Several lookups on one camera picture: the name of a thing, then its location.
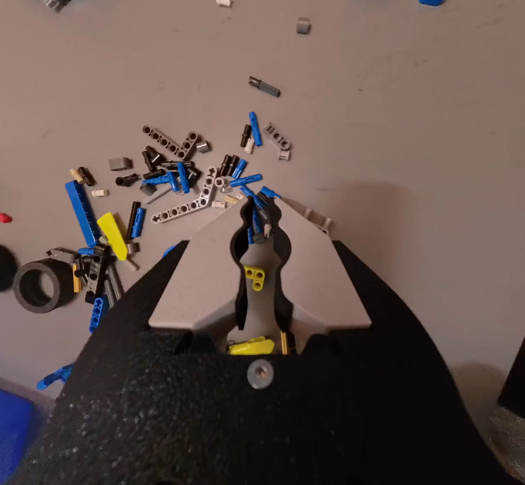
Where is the short blue lego beam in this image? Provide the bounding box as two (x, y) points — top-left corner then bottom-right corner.
(89, 295), (110, 334)

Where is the small yellow lego connector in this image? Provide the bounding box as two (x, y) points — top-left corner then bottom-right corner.
(244, 265), (267, 291)

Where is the pile of small lego pieces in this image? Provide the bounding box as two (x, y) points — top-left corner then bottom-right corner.
(45, 112), (334, 305)

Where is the black lego tyre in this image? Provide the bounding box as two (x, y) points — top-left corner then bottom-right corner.
(13, 258), (75, 313)
(0, 245), (19, 292)

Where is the dark brown wooden furniture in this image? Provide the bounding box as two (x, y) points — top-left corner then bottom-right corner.
(497, 336), (525, 421)

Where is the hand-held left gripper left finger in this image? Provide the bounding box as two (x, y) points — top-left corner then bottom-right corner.
(148, 196), (252, 352)

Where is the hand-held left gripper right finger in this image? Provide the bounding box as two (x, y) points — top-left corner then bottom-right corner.
(273, 197), (372, 352)

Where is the long blue lego beam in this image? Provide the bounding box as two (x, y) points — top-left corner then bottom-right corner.
(65, 181), (101, 248)

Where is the dark grey angled lego beam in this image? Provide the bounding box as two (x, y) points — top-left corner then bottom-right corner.
(142, 125), (202, 161)

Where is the blue lego connector piece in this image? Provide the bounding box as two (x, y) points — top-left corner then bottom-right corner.
(36, 364), (75, 391)

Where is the light grey angled lego beam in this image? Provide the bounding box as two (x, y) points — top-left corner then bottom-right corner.
(151, 167), (218, 225)

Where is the black grey lego axle pin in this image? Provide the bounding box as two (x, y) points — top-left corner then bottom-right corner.
(248, 75), (281, 98)

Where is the short grey lego beam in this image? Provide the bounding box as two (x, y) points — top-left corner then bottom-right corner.
(262, 122), (293, 161)

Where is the yellow lego panel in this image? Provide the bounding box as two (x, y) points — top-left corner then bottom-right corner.
(227, 336), (276, 356)
(97, 212), (129, 262)

